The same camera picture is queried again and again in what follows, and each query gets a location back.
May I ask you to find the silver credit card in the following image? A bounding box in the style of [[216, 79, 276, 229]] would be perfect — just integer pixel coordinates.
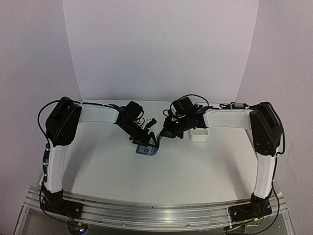
[[136, 145, 155, 155]]

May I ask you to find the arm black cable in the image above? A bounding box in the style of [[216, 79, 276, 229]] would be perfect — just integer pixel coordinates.
[[226, 190, 282, 232], [36, 100, 62, 147]]

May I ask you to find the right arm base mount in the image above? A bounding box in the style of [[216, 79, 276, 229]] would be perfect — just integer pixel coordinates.
[[228, 194, 272, 222]]

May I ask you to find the white plastic tray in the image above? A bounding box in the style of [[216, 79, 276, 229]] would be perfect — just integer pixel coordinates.
[[188, 128, 209, 142]]

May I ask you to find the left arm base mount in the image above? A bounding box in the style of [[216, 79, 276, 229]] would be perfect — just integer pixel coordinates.
[[40, 186, 83, 219]]

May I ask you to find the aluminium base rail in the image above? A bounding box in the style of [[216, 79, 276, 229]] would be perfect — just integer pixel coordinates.
[[13, 186, 294, 235]]

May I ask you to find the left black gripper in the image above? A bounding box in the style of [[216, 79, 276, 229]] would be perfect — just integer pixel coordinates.
[[119, 120, 158, 147]]

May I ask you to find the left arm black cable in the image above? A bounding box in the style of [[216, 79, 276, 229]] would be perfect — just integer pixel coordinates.
[[36, 100, 62, 147]]

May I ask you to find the blue card holder wallet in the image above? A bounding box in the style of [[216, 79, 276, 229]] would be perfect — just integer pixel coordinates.
[[135, 135, 161, 156]]

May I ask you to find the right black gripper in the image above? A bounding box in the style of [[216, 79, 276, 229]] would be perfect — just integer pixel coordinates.
[[160, 115, 191, 139]]

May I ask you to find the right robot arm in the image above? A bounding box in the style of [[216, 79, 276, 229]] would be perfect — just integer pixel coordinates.
[[160, 95, 286, 199]]

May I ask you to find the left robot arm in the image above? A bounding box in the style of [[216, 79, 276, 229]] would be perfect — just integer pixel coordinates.
[[41, 96, 159, 193]]

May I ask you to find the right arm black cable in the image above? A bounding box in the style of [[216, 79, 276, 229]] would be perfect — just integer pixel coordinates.
[[226, 190, 282, 232]]

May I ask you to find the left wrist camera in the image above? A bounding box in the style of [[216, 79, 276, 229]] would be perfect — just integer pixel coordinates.
[[145, 118, 157, 128]]

